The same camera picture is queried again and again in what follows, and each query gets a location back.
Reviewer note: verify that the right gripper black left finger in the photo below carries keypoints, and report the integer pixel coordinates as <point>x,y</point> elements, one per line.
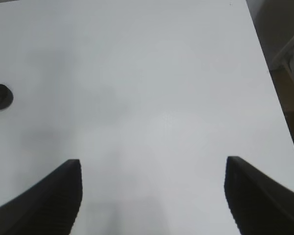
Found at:
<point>50,207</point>

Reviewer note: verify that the small black teacup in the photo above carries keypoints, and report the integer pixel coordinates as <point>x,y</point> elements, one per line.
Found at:
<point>6,97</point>

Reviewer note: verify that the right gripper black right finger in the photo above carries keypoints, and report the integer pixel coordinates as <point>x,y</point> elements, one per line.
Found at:
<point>259,204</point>

